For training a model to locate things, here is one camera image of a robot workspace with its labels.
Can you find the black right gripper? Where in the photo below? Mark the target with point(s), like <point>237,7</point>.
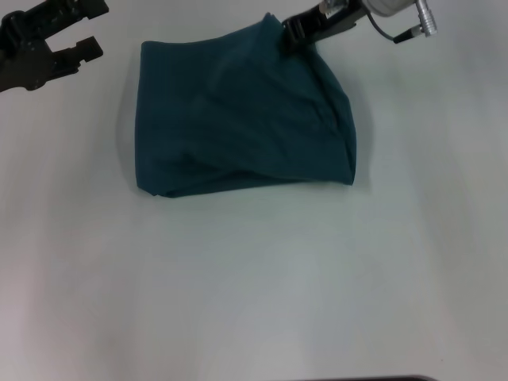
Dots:
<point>343,18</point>

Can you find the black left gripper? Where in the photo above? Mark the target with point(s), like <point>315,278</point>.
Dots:
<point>25,59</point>

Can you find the teal t-shirt with beige print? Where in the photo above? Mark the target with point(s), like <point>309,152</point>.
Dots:
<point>238,119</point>

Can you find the dark curved robot chest edge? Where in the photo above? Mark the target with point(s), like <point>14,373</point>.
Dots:
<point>391,379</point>

